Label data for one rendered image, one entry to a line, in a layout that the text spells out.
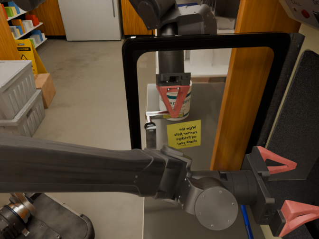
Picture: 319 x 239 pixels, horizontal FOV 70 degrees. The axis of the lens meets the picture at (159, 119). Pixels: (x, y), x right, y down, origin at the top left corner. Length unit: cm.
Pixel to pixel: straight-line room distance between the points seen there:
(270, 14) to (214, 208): 38
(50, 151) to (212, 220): 22
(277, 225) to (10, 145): 36
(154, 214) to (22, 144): 47
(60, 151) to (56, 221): 133
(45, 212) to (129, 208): 55
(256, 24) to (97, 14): 477
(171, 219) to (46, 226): 102
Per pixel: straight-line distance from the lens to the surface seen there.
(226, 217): 33
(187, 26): 47
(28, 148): 25
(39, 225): 158
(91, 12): 521
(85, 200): 191
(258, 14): 53
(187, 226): 64
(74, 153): 27
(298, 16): 44
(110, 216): 179
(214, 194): 32
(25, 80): 256
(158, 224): 64
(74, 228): 152
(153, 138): 49
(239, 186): 40
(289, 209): 39
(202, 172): 40
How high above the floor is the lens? 150
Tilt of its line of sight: 36 degrees down
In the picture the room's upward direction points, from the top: straight up
